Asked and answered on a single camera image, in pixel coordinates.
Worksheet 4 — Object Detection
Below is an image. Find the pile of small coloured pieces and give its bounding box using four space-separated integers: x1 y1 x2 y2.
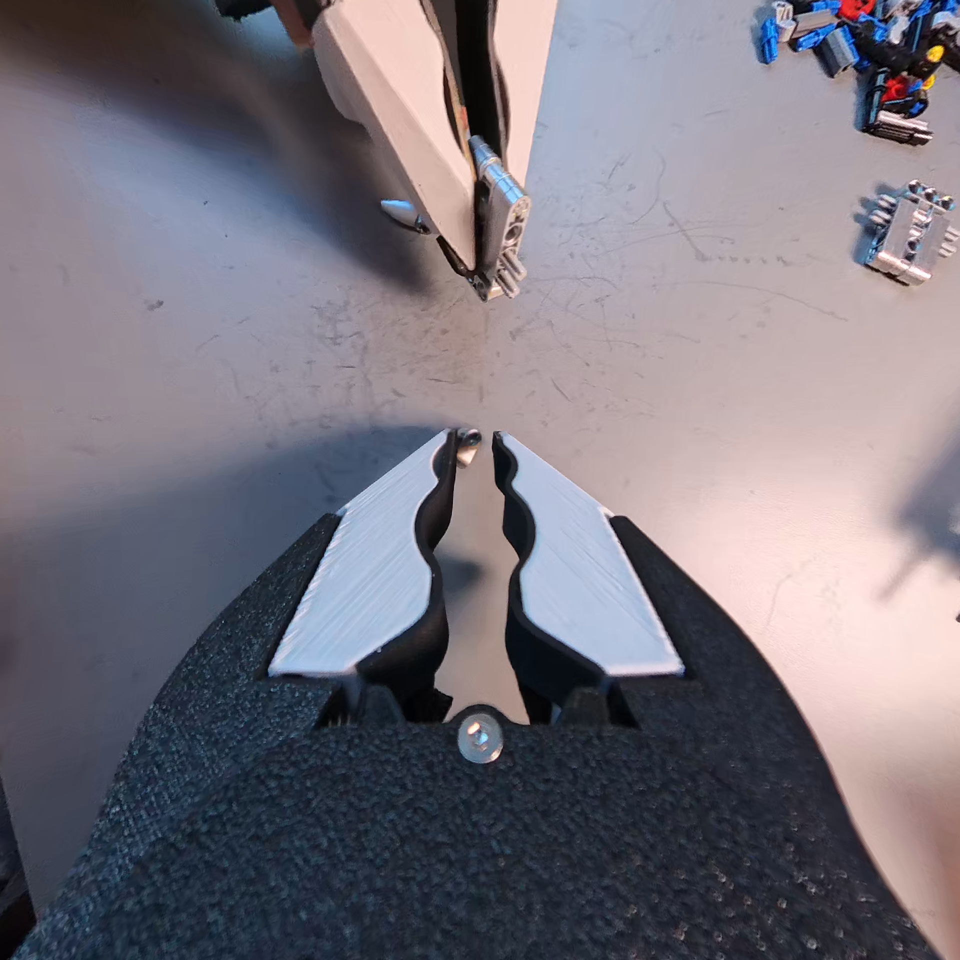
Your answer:
755 0 960 148

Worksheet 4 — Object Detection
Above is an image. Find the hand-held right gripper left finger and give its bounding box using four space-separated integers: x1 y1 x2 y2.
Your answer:
267 431 459 721

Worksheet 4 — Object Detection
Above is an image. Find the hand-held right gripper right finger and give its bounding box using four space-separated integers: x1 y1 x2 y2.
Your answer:
492 432 687 721

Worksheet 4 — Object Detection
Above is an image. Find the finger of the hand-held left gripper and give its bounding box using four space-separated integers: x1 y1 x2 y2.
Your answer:
458 0 561 189
311 0 484 282

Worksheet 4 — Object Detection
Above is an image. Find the person's left hand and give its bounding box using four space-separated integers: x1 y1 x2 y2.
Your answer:
270 0 328 49

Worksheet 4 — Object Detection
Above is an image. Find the small grey beam assembly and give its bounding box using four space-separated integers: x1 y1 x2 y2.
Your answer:
467 135 534 303
863 180 958 286

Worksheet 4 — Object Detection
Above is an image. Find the grey desk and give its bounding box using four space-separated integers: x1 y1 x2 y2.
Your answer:
0 0 960 960

